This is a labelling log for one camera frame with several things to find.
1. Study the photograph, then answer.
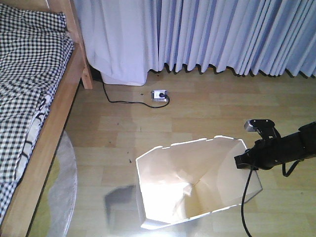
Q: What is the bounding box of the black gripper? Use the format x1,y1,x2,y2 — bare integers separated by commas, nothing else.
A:
234,138,283,170

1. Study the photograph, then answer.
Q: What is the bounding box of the white plastic trash bin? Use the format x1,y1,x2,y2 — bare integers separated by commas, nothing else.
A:
136,135,262,230

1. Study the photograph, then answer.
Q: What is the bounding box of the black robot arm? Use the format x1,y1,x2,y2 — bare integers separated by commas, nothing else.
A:
235,119,316,170

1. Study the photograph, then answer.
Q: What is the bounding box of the grey pleated curtain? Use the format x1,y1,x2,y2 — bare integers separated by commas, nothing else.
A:
143,0,316,77

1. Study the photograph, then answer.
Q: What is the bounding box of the silver floor socket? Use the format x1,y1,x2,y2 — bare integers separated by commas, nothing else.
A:
151,89,169,102

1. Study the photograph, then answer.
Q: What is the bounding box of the white sheer curtain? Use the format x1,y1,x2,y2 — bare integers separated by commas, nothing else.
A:
75,0,158,86

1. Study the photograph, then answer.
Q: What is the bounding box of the grey round rug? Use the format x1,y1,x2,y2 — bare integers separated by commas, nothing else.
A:
28,132,78,237

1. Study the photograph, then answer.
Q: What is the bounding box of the black white checkered bedding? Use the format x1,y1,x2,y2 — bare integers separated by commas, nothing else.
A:
0,4,74,217

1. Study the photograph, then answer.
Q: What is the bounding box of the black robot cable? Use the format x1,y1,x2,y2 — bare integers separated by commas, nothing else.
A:
240,158,304,237

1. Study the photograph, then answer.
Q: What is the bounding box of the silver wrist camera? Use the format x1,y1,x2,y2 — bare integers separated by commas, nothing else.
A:
244,119,281,140

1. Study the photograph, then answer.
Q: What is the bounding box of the black power cord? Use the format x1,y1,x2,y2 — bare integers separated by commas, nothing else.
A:
101,74,170,109

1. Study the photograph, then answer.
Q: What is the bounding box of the wooden bed frame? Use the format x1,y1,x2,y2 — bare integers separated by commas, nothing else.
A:
0,0,93,237

